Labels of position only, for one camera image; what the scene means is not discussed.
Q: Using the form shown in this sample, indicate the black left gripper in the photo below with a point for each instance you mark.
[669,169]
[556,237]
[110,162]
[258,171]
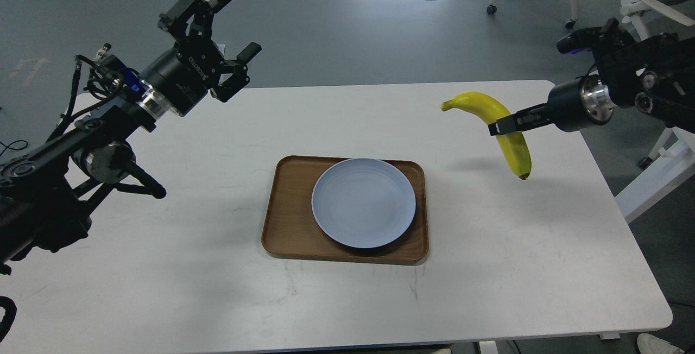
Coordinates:
[179,76]

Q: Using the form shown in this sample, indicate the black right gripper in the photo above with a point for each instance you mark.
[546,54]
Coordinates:
[572,106]

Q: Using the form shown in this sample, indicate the yellow banana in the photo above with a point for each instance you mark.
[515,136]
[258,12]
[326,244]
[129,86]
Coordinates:
[501,126]

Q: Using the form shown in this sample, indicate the light blue plate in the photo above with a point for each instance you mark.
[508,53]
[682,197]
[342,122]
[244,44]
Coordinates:
[363,203]

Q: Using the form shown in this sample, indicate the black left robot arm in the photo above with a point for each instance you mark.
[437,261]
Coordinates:
[49,194]

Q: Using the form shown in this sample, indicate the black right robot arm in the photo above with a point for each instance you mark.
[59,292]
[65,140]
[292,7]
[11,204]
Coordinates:
[654,75]

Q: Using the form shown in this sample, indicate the brown wooden tray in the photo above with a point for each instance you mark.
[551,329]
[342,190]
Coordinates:
[290,230]

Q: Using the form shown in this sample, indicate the white shoe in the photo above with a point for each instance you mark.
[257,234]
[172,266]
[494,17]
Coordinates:
[648,343]

